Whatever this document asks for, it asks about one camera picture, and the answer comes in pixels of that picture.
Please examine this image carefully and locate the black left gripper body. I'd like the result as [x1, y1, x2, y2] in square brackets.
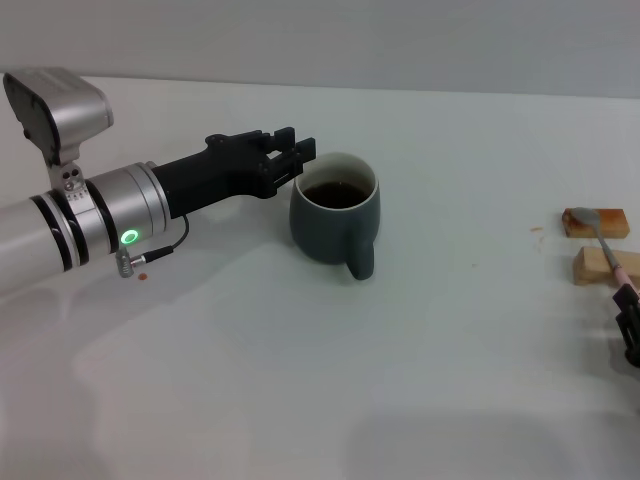
[150, 128, 279, 221]

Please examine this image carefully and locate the pink handled metal spoon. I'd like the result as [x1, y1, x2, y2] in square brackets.
[571, 206, 640, 292]

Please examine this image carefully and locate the grey ceramic coffee cup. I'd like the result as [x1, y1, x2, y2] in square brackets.
[288, 152, 381, 281]

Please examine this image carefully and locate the light plain wooden block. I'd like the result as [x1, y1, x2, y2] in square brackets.
[572, 245, 640, 287]

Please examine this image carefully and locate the coffee stained wooden block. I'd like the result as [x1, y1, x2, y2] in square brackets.
[560, 207, 631, 240]

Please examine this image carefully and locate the black cable with metal plug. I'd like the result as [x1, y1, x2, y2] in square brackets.
[117, 214, 190, 278]

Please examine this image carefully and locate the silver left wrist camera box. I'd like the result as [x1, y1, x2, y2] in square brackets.
[2, 66, 115, 194]

